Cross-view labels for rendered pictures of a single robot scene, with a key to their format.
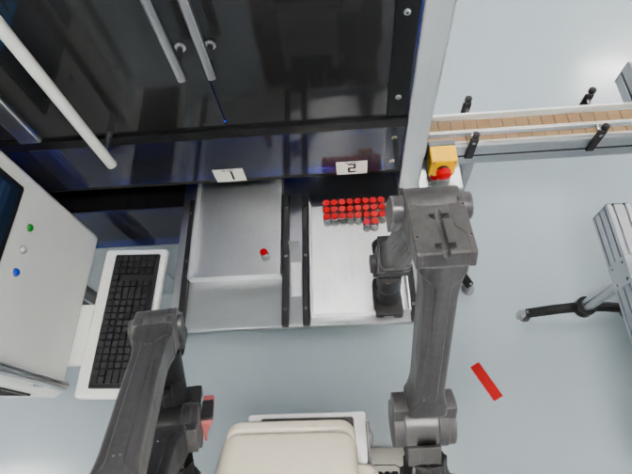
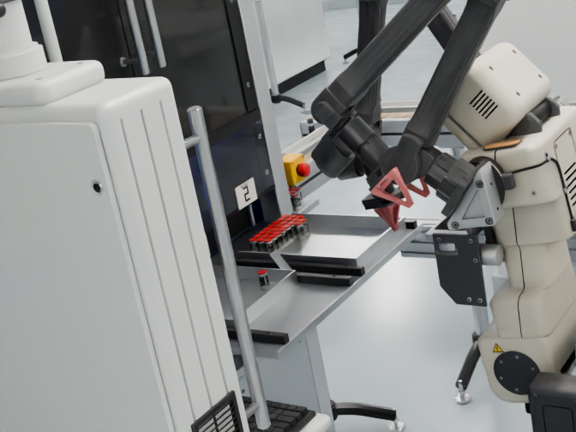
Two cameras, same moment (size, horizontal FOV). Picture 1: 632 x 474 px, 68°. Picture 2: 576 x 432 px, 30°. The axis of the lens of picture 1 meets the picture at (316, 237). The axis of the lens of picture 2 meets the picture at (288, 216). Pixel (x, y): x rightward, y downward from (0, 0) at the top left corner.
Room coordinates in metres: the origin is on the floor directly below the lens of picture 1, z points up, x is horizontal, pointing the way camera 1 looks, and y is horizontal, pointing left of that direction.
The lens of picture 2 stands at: (-0.58, 2.18, 1.86)
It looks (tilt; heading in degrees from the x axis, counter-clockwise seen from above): 19 degrees down; 298
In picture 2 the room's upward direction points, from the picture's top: 11 degrees counter-clockwise
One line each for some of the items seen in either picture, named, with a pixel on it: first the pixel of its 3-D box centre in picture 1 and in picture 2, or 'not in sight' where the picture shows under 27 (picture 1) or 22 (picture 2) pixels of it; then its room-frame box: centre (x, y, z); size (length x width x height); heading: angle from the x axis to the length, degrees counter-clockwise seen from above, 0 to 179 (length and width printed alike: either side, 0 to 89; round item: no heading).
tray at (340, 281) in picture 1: (356, 254); (322, 240); (0.53, -0.10, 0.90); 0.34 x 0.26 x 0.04; 172
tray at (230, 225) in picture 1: (238, 224); (207, 295); (0.69, 0.22, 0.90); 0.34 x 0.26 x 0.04; 172
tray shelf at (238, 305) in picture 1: (296, 246); (273, 277); (0.60, 0.06, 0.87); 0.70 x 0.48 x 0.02; 82
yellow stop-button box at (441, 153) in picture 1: (441, 158); (289, 169); (0.72, -0.38, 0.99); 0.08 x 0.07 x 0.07; 172
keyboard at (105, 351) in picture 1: (125, 316); (213, 413); (0.50, 0.59, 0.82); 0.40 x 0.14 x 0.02; 170
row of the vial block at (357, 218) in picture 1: (355, 218); (285, 236); (0.64, -0.12, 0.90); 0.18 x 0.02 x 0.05; 82
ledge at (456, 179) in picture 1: (437, 171); (287, 208); (0.76, -0.40, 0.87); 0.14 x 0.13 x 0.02; 172
